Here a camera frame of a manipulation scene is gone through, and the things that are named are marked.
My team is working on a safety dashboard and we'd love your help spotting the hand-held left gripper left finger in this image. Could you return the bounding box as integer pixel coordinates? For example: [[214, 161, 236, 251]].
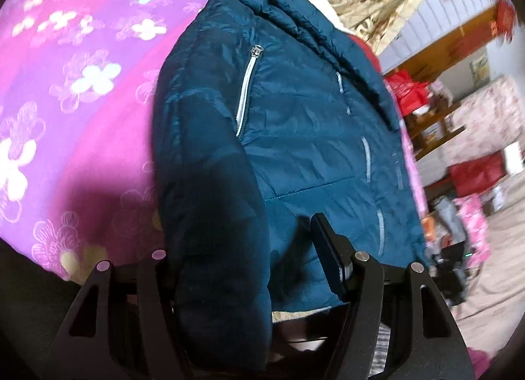
[[41, 249, 192, 380]]

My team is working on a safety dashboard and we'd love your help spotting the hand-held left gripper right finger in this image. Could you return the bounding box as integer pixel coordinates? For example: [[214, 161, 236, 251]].
[[310, 213, 476, 380]]

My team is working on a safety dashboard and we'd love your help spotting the teal puffer jacket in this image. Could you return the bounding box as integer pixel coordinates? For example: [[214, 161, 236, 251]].
[[151, 0, 430, 374]]

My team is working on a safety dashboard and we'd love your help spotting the striped cloth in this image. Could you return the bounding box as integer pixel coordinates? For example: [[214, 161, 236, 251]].
[[368, 322, 395, 377]]

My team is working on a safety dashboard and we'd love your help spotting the black device with green light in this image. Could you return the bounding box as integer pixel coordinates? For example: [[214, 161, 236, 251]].
[[432, 240, 473, 305]]

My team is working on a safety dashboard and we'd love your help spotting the pink floral cloth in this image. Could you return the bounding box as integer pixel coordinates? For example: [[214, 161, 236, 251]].
[[454, 195, 492, 268]]

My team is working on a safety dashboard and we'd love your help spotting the wooden shelf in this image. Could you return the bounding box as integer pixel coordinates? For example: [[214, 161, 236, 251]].
[[381, 7, 507, 200]]

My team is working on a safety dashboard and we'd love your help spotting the red cloth bundle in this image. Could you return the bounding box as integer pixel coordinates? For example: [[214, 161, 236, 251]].
[[448, 154, 508, 197]]

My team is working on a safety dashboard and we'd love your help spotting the red bag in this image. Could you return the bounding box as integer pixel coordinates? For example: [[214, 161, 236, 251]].
[[386, 70, 432, 117]]

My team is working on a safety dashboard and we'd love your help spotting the purple floral blanket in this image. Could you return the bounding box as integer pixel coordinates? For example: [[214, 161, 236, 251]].
[[0, 0, 251, 282]]

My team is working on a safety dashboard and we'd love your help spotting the floral covered furniture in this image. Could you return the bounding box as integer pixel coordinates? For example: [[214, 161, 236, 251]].
[[445, 76, 525, 170]]

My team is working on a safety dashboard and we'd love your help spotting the red paper wall decoration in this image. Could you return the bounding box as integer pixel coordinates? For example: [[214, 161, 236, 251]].
[[491, 0, 518, 42]]

